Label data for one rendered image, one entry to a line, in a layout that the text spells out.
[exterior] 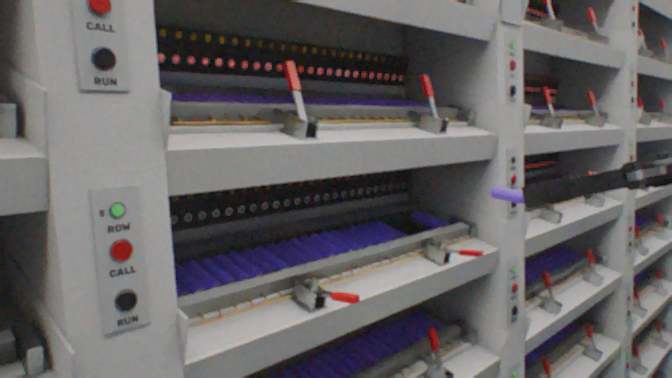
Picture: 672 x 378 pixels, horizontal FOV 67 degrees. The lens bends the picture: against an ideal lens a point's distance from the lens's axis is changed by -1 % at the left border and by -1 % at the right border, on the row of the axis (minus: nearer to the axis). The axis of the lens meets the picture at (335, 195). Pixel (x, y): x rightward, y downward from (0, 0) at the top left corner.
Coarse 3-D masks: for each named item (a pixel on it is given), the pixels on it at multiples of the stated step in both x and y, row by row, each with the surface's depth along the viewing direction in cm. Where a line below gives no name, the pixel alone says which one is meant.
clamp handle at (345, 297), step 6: (312, 282) 60; (312, 288) 60; (318, 294) 59; (324, 294) 59; (330, 294) 58; (336, 294) 57; (342, 294) 57; (348, 294) 57; (354, 294) 56; (336, 300) 57; (342, 300) 56; (348, 300) 56; (354, 300) 55
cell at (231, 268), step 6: (216, 258) 65; (222, 258) 64; (222, 264) 64; (228, 264) 63; (234, 264) 63; (228, 270) 63; (234, 270) 62; (240, 270) 62; (234, 276) 62; (240, 276) 61; (246, 276) 61
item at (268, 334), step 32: (224, 224) 70; (256, 224) 74; (480, 224) 91; (416, 256) 80; (352, 288) 67; (384, 288) 68; (416, 288) 73; (448, 288) 81; (224, 320) 55; (256, 320) 56; (288, 320) 57; (320, 320) 60; (352, 320) 65; (192, 352) 49; (224, 352) 51; (256, 352) 54; (288, 352) 58
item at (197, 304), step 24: (408, 240) 79; (312, 264) 66; (336, 264) 68; (360, 264) 71; (216, 288) 57; (240, 288) 57; (264, 288) 60; (288, 288) 63; (192, 312) 53; (240, 312) 56
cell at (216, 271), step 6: (204, 258) 63; (198, 264) 63; (204, 264) 63; (210, 264) 62; (216, 264) 63; (210, 270) 62; (216, 270) 61; (222, 270) 61; (216, 276) 61; (222, 276) 60; (228, 276) 60; (222, 282) 60; (228, 282) 59
